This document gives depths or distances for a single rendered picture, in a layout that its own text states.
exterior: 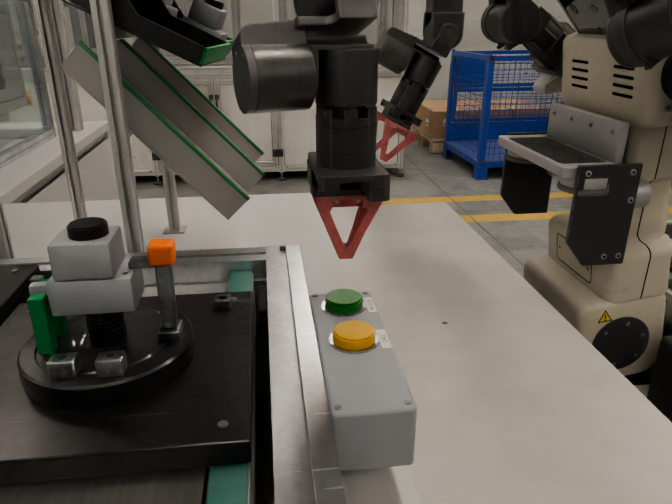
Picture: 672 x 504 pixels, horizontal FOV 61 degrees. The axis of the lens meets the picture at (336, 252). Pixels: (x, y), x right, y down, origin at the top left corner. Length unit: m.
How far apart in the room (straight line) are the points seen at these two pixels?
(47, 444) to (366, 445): 0.23
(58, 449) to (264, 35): 0.35
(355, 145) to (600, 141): 0.55
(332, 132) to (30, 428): 0.33
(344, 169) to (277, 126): 4.13
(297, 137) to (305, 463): 4.34
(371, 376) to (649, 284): 0.67
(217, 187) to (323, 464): 0.46
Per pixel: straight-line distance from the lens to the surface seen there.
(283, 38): 0.51
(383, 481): 0.55
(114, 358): 0.47
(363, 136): 0.52
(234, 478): 0.43
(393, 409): 0.47
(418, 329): 0.77
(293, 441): 0.44
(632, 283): 1.06
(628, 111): 0.98
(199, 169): 0.78
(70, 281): 0.49
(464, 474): 0.57
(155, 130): 0.79
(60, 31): 2.28
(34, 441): 0.47
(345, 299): 0.60
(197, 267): 0.73
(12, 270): 0.76
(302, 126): 4.68
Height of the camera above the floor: 1.24
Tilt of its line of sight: 22 degrees down
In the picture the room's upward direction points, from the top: straight up
